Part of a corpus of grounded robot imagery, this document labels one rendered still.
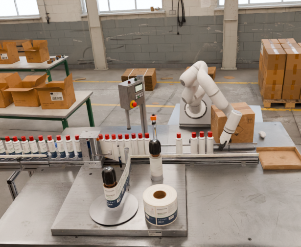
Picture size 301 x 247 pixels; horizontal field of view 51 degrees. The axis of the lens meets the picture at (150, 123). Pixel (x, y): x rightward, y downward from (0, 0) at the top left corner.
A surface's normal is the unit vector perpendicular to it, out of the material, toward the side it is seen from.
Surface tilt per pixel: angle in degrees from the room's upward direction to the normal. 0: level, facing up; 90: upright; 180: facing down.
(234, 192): 0
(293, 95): 93
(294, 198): 0
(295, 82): 92
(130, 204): 0
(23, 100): 90
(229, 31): 90
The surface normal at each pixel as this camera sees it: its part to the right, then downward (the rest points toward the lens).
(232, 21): -0.24, 0.44
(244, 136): 0.07, 0.44
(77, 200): -0.07, -0.89
